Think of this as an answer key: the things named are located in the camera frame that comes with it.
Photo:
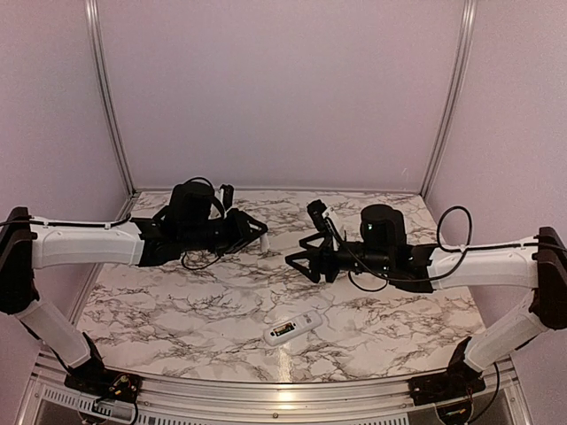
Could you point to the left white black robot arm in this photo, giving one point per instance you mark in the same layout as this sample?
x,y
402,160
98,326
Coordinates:
x,y
197,217

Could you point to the left aluminium frame post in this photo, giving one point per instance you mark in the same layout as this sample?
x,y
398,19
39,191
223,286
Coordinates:
x,y
104,88

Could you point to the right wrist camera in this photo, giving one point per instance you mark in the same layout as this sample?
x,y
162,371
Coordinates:
x,y
320,215

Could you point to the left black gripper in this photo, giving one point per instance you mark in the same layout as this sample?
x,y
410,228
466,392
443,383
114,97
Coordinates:
x,y
241,229

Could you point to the front aluminium rail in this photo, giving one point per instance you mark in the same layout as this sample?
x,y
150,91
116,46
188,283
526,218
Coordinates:
x,y
170,400

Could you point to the white remote control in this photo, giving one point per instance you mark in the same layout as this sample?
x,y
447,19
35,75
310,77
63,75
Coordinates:
x,y
299,325

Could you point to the black green AAA battery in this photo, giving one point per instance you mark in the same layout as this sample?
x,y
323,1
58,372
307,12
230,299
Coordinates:
x,y
283,331

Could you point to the right aluminium frame post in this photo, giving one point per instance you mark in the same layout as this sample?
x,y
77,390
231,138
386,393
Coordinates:
x,y
456,83

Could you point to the gold AAA battery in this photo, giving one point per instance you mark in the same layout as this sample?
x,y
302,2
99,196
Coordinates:
x,y
286,325

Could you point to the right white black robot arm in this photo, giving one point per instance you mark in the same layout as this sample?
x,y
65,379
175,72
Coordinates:
x,y
537,263

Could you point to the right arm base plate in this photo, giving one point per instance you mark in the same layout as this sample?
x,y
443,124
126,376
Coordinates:
x,y
442,386

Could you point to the aluminium frame post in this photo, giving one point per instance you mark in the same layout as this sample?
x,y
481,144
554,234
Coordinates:
x,y
104,88
456,83

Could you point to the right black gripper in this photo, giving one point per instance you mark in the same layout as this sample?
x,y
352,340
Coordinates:
x,y
326,254

